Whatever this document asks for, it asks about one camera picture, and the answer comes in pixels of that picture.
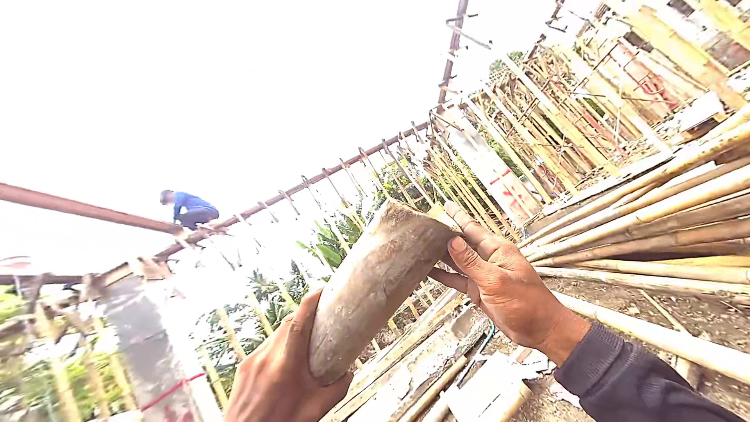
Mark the person's left fingers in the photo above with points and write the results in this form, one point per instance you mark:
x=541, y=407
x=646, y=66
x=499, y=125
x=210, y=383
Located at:
x=300, y=324

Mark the thin wooden stick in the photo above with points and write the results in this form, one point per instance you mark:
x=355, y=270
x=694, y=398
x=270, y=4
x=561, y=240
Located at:
x=665, y=310

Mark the person's right thumb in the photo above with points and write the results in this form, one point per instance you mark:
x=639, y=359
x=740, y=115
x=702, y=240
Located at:
x=469, y=259

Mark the single pale bamboo pole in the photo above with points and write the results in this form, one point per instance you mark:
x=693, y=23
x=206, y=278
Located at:
x=650, y=337

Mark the row of yellow bamboo stakes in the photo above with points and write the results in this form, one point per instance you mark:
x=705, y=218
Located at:
x=94, y=369

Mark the person's right fingers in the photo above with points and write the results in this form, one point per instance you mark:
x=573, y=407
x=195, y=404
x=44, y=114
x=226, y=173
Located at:
x=454, y=280

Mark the grey concrete column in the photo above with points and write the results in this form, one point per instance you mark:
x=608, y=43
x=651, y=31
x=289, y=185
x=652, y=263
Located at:
x=143, y=340

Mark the long rusty brown beam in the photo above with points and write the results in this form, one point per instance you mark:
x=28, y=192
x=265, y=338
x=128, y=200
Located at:
x=281, y=197

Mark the green trees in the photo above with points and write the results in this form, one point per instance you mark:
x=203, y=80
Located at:
x=337, y=246

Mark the white column with red marks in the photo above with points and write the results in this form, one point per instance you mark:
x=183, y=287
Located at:
x=486, y=167

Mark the white broken board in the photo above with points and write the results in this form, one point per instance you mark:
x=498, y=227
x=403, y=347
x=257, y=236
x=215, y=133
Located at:
x=489, y=384

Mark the pile of long bamboo poles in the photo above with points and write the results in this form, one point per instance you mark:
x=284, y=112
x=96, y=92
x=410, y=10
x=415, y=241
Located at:
x=656, y=222

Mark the person's left hand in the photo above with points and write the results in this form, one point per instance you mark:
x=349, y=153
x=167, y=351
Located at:
x=275, y=381

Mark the slender rusty steel post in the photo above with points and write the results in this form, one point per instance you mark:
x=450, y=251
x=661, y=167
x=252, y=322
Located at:
x=452, y=53

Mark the thick reddish brown beam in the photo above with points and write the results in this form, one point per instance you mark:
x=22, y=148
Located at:
x=88, y=209

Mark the person's right hand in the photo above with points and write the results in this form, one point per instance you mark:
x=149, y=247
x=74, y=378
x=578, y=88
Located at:
x=521, y=299

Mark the person's right index finger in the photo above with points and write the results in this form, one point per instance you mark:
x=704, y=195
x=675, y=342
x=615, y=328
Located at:
x=476, y=230

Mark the group of upright bamboo poles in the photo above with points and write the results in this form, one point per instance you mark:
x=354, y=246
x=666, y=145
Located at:
x=551, y=117

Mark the person's right forearm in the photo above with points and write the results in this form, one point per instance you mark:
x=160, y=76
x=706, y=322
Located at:
x=633, y=381

